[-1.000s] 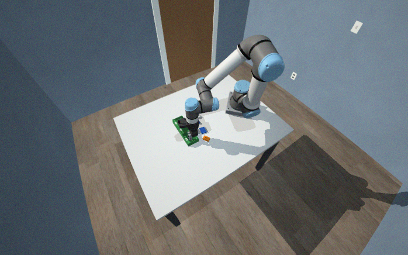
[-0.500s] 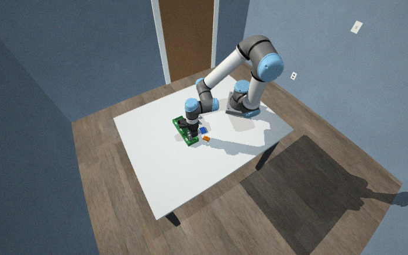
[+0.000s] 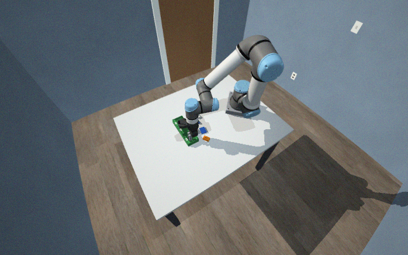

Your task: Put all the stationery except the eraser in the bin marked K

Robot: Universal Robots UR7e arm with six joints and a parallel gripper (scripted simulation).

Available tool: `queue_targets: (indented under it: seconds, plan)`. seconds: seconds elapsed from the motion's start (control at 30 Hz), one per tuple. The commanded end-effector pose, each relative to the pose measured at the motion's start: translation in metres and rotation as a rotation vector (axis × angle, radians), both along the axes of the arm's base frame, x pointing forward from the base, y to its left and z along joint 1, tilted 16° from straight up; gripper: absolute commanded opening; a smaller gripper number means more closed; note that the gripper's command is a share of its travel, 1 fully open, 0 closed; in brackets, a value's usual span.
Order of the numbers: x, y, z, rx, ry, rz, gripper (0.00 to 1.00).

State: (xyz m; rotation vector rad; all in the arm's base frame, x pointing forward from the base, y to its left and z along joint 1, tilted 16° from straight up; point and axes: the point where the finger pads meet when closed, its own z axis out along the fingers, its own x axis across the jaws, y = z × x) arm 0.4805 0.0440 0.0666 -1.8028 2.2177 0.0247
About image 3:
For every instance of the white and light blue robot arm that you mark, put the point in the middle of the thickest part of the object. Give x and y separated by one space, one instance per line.
267 66

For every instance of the green rack of bins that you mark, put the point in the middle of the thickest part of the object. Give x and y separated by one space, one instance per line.
184 132

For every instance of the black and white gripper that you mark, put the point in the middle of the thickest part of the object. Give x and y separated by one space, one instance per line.
192 126

